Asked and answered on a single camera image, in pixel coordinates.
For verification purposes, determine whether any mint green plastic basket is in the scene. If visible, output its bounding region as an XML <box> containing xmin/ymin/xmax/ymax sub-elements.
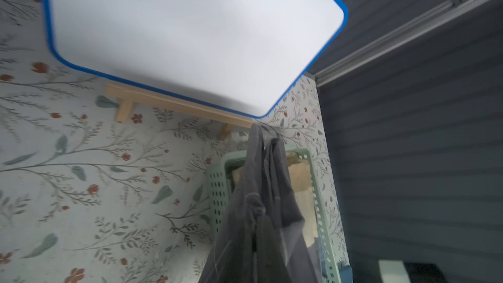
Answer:
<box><xmin>206</xmin><ymin>146</ymin><xmax>343</xmax><ymax>282</ymax></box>

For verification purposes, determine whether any beige grey striped pillowcase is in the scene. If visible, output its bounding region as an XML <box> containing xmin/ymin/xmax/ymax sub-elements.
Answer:
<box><xmin>226</xmin><ymin>151</ymin><xmax>318</xmax><ymax>255</ymax></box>

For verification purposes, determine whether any dark grey checked pillowcase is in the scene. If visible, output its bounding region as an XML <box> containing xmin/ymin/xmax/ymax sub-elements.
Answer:
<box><xmin>199</xmin><ymin>125</ymin><xmax>320</xmax><ymax>282</ymax></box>

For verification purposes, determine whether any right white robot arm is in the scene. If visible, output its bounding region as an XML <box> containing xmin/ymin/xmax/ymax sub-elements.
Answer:
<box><xmin>378</xmin><ymin>259</ymin><xmax>448</xmax><ymax>283</ymax></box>

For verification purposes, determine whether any blue framed whiteboard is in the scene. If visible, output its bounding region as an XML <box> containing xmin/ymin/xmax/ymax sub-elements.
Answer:
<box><xmin>43</xmin><ymin>0</ymin><xmax>349</xmax><ymax>119</ymax></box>

